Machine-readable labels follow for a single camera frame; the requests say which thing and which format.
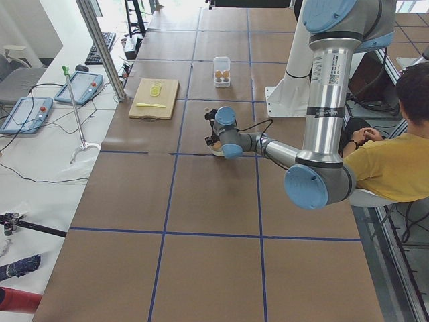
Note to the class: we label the folded dark umbrella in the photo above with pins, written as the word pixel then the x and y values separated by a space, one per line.
pixel 21 267

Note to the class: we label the white office chair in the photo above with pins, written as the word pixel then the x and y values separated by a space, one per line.
pixel 17 76

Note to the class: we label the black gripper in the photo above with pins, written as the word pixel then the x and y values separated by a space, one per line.
pixel 210 140

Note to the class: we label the red cylinder object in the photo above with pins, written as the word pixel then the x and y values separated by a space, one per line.
pixel 19 301

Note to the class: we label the grabber stick green tip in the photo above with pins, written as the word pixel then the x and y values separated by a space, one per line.
pixel 84 145

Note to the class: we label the lemon slice front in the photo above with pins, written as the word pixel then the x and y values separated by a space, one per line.
pixel 154 92

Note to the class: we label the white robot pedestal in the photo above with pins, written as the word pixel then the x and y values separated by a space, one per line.
pixel 289 98

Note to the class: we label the black tripod rod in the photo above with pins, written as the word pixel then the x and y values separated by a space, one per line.
pixel 11 221

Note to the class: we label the blue teach pendant near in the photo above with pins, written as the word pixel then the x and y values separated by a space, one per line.
pixel 27 116

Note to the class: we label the yellow plastic knife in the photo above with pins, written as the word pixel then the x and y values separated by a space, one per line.
pixel 154 105

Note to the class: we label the white round bowl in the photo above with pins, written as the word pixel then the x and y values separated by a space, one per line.
pixel 216 152

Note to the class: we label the person in yellow shirt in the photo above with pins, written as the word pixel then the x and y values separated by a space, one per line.
pixel 393 168

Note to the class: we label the black computer mouse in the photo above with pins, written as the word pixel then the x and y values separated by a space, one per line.
pixel 81 68

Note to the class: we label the blue teach pendant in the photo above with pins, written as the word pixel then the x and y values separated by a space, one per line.
pixel 85 86
pixel 27 116

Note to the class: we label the wooden cutting board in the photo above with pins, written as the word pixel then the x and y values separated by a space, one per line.
pixel 168 93

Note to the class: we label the aluminium frame post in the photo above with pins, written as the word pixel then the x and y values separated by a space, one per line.
pixel 90 19

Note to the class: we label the white clear egg box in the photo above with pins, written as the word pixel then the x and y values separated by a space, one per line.
pixel 221 63

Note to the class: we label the blue teach pendant far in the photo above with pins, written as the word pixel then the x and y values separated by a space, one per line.
pixel 85 86

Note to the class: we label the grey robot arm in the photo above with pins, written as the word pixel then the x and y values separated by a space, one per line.
pixel 315 85

